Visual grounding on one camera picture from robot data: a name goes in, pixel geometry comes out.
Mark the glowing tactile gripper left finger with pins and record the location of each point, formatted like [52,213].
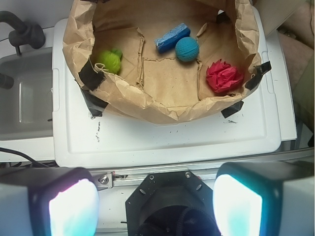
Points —
[48,202]

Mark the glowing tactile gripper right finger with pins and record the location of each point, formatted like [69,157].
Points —
[265,199]

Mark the red paper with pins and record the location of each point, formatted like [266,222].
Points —
[222,77]

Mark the green crumpled paper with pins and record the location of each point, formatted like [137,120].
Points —
[111,59]

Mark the white plastic tray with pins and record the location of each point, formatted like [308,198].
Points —
[113,141]

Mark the grey plastic bin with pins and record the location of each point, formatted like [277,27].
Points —
[26,108]

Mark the black tape lower right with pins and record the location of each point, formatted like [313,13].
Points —
[227,112]

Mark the black tape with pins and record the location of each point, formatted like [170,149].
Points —
[95,105]
[90,78]
[227,112]
[261,70]

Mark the black tape lower left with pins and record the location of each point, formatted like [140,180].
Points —
[95,105]

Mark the black tape front left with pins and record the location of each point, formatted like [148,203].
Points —
[90,78]

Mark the brown paper bag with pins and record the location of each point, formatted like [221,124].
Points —
[155,87]

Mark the blue dimpled ball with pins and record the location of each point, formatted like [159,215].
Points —
[187,49]

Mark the blue sponge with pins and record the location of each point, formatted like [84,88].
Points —
[169,40]

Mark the aluminium frame rail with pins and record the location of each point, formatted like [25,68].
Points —
[192,174]

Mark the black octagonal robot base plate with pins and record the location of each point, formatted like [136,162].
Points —
[171,211]

